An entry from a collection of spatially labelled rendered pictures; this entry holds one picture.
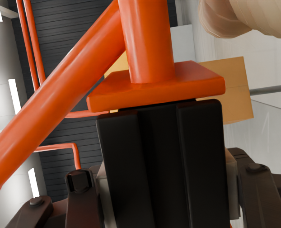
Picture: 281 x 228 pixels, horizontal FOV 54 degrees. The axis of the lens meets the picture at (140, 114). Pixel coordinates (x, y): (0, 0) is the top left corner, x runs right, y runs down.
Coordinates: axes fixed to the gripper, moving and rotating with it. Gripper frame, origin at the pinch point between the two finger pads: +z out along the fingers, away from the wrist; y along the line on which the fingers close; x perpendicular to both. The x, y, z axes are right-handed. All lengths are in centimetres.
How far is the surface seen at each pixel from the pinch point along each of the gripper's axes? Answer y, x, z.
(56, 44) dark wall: -349, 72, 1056
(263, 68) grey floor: 120, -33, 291
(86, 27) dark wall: -222, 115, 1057
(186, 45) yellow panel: 100, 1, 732
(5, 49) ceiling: -502, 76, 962
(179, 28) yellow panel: 86, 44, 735
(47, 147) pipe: -360, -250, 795
